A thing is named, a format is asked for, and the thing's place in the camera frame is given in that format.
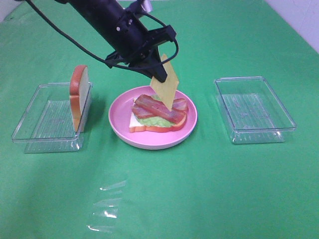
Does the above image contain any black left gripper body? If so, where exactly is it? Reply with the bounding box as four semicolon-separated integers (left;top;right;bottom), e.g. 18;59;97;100
105;12;176;69

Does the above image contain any clear left plastic tray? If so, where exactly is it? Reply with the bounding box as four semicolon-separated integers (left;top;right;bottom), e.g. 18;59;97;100
11;83;92;153

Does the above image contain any yellow cheese slice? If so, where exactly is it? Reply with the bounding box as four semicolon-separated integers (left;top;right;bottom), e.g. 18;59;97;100
150;61;179;111

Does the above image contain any pink round plate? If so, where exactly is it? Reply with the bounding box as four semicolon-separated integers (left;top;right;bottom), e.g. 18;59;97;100
108;86;197;150

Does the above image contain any green lettuce leaf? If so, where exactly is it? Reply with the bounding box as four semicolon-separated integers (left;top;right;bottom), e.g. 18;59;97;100
132;96;175;127

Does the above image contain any clear plastic tray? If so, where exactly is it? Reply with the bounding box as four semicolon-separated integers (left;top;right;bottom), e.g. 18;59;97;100
214;76;297;144
11;83;92;153

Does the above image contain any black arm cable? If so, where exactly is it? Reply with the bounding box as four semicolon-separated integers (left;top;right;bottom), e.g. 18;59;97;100
24;0;179;69

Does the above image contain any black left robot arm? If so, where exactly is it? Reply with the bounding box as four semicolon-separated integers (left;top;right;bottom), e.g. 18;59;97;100
68;0;177;83

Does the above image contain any clear right plastic tray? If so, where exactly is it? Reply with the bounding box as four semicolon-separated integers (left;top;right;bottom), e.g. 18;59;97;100
214;76;297;144

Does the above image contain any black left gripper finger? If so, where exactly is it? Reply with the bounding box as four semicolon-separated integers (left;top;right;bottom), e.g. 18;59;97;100
150;48;167;83
129;62;155;79

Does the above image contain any tray bacon strip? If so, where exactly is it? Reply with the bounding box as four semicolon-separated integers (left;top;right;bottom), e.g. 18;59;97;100
135;94;187;123
132;98;188;120

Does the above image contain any clear plastic film sheet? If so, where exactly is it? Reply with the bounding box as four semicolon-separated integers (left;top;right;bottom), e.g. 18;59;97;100
87;172;128;237

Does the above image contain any toy bread slice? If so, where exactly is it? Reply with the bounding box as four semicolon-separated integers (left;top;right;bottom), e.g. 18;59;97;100
69;65;89;131
129;110;188;133

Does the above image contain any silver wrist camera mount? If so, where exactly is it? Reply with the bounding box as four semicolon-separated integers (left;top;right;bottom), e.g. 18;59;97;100
130;0;153;13

